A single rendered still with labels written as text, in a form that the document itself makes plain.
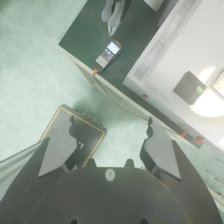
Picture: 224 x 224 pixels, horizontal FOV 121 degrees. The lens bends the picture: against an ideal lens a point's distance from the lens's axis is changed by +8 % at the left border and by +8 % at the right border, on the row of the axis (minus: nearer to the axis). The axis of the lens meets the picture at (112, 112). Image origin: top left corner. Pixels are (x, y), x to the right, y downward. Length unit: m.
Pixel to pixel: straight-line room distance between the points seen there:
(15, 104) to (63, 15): 1.65
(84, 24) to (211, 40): 0.69
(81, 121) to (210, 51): 1.13
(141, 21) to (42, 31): 1.61
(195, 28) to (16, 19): 2.25
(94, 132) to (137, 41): 0.93
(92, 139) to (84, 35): 0.96
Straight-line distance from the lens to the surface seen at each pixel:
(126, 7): 0.37
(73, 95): 1.33
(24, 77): 1.87
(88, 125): 0.92
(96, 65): 0.47
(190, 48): 0.60
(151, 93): 0.39
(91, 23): 0.66
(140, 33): 0.66
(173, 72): 0.49
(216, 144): 0.74
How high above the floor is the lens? 1.17
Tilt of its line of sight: 85 degrees down
